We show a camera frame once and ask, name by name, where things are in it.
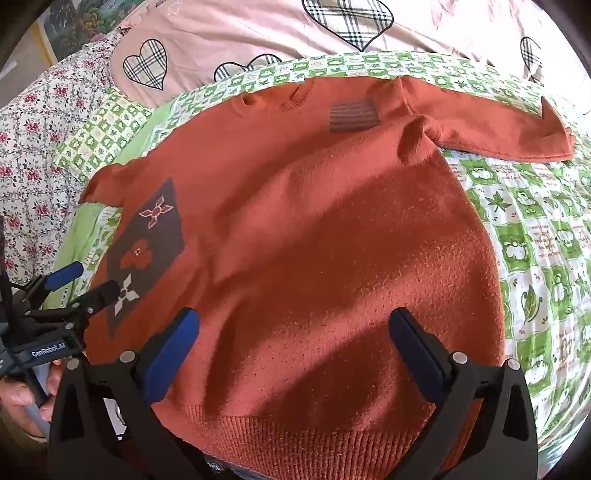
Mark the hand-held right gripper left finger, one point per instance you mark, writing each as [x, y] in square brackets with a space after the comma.
[170, 357]

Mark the framed wall picture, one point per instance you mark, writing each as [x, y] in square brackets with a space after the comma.
[69, 23]

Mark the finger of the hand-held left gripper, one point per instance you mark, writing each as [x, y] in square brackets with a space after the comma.
[102, 294]
[64, 274]

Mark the pink heart-print duvet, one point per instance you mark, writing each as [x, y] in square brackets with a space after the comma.
[221, 32]

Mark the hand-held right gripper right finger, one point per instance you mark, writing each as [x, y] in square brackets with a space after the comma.
[413, 355]

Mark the person's left hand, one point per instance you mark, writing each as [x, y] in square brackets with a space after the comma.
[18, 408]

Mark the orange knit sweater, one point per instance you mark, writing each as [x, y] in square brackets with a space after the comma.
[300, 221]

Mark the floral bed sheet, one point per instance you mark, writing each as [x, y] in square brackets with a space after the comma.
[32, 152]

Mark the green checkered cartoon blanket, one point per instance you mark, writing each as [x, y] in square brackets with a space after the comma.
[531, 240]

